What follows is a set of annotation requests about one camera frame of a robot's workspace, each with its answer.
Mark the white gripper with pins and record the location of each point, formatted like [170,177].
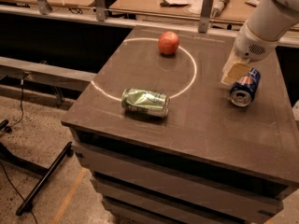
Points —
[251,45]

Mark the blue pepsi can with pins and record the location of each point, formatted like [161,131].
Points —
[243,91]

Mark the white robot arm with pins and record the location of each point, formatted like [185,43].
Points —
[279,15]

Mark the crushed green soda can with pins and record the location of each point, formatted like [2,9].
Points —
[147,102]

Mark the grey handheld tool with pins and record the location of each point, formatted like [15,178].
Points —
[219,7]

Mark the red apple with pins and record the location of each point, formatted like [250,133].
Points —
[168,43]

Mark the grey drawer cabinet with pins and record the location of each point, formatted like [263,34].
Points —
[208,161]

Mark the black stand base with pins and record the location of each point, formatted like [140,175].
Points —
[32,156]

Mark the metal bracket right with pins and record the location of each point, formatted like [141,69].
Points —
[205,15]

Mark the metal bracket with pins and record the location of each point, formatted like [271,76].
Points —
[205,15]
[44,7]
[100,6]

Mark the metal bracket middle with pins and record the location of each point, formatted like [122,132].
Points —
[100,6]

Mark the metal bracket left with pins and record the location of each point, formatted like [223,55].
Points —
[44,7]

